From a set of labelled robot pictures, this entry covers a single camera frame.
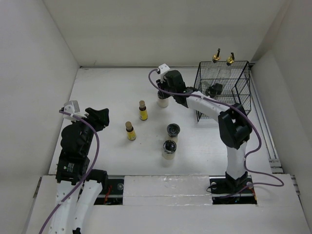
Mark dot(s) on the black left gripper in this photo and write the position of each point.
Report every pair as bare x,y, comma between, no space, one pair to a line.
100,117

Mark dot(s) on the yellow label bottle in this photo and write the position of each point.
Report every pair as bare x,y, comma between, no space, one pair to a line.
130,131
143,110

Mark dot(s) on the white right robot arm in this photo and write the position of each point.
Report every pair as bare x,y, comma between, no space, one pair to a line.
234,128

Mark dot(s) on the metal base rail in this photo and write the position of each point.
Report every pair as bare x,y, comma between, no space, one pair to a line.
171,190

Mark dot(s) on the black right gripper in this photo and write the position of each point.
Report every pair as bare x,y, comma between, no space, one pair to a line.
161,84

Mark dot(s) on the brown spice jar black lid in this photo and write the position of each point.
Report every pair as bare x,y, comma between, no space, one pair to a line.
211,92

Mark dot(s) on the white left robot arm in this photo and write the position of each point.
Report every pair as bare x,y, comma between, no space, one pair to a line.
78,183

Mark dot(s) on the black wire basket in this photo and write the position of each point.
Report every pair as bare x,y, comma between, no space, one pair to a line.
240,83

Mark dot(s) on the yellow label bottle far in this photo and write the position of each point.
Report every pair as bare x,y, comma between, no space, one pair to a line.
143,110

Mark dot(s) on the glass bottle dark contents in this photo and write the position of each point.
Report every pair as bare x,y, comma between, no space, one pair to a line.
222,80

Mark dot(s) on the yellow label bottle near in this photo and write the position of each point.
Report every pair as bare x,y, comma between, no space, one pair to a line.
130,131

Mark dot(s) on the white spice jar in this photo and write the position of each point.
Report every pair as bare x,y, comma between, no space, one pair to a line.
169,149
162,100

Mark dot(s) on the glass bottle gold pourer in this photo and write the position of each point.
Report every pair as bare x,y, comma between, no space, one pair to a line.
213,70

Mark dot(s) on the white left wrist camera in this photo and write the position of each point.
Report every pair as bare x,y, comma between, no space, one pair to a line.
71,107

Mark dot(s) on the spice jar foil lid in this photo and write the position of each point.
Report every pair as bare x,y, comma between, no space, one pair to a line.
173,131

